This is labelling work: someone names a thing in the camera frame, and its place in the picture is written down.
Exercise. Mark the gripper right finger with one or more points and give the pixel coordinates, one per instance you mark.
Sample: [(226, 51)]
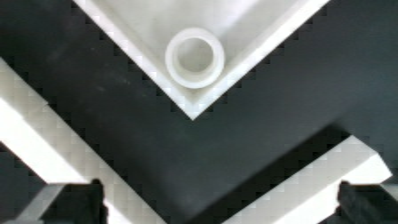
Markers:
[(368, 202)]

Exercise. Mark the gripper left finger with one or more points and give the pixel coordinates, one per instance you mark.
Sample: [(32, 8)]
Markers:
[(66, 204)]

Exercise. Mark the white square tabletop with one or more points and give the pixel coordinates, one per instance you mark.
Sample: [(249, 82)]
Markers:
[(197, 40)]

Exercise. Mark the white L-shaped obstacle fence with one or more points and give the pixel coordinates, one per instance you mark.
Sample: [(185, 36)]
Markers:
[(298, 202)]

